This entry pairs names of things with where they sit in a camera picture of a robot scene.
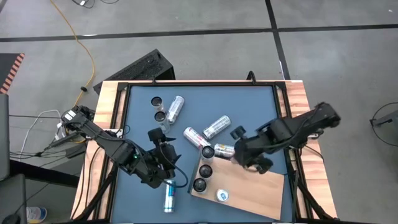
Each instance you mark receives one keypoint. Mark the blue silver Red Bull can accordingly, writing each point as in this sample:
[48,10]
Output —
[169,199]
[222,195]

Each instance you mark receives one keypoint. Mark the white Celsius Tropical Vibe can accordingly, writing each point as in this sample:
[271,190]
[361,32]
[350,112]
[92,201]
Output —
[224,150]

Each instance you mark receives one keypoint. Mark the black computer tower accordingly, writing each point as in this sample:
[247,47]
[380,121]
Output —
[140,68]

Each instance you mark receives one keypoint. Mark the white Celsius Peach Vibe can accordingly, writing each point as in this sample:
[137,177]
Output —
[161,119]
[195,137]
[157,102]
[175,109]

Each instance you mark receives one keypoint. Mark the white plastic container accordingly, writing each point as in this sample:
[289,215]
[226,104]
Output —
[35,214]

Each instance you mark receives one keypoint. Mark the wooden shelf black metal frame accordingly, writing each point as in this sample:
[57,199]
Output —
[255,193]

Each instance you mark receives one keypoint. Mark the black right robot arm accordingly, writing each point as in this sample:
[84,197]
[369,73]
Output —
[304,124]

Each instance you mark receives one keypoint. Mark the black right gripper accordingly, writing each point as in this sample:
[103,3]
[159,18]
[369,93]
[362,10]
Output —
[250,152]

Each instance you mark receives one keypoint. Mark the orange black striped floor mat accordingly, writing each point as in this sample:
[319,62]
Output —
[9,71]

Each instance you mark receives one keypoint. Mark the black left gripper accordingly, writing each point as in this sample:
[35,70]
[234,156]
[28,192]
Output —
[168,157]

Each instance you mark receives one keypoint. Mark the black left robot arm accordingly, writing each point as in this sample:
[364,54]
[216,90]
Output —
[102,137]

